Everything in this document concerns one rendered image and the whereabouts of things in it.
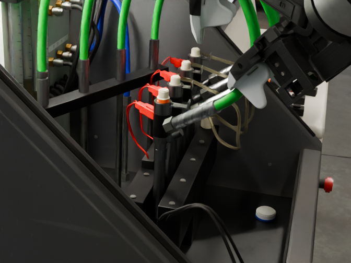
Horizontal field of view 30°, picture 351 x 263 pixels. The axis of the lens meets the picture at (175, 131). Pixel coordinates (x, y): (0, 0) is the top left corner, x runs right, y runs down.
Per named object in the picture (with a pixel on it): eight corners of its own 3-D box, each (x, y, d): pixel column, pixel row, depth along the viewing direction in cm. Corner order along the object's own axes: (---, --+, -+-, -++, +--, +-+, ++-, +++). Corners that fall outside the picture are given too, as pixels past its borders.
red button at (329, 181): (330, 200, 148) (334, 180, 146) (312, 198, 149) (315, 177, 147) (330, 189, 153) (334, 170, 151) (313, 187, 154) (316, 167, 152)
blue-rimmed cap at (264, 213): (274, 224, 128) (275, 217, 127) (254, 220, 129) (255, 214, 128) (276, 213, 131) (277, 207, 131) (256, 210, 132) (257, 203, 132)
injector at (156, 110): (175, 224, 108) (183, 107, 99) (147, 218, 109) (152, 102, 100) (179, 215, 111) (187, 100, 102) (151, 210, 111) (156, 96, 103)
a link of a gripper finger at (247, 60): (228, 85, 77) (269, 48, 70) (221, 74, 77) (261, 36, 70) (254, 71, 80) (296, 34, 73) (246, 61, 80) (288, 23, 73)
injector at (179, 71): (195, 179, 122) (203, 73, 113) (170, 175, 123) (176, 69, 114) (198, 172, 125) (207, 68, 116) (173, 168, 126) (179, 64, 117)
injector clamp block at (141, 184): (175, 286, 109) (181, 208, 102) (118, 275, 111) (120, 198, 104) (213, 189, 139) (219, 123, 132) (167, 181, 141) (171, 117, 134)
